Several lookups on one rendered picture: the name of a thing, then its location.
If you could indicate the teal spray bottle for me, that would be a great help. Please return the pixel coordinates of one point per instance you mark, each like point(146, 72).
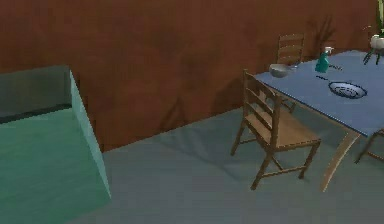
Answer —
point(322, 62)

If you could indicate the blue top dining table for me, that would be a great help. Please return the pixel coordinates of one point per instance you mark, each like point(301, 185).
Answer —
point(340, 100)

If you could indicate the white patterned plate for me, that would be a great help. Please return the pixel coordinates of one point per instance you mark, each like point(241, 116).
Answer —
point(347, 90)

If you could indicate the dark cutlery piece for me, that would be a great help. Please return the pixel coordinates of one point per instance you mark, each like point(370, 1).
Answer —
point(322, 78)
point(335, 67)

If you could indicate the green counter block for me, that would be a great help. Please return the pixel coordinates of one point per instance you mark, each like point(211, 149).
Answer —
point(43, 160)

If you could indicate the brown wooden chair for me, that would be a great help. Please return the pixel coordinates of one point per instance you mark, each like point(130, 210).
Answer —
point(371, 146)
point(290, 50)
point(270, 130)

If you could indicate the grey metal bowl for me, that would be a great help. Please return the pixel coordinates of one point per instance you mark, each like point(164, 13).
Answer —
point(278, 70)

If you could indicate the house plant in white pot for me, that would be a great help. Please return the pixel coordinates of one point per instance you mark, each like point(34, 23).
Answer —
point(377, 41)

